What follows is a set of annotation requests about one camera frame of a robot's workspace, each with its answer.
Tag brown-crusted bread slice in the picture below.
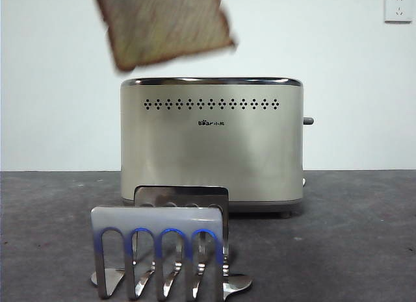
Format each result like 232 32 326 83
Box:
92 0 237 73

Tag beige metal toaster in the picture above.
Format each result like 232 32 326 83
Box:
120 77 307 220

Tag stainless steel toast rack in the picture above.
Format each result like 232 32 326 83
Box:
90 185 254 301

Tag white wall socket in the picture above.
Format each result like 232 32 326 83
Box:
384 0 413 24

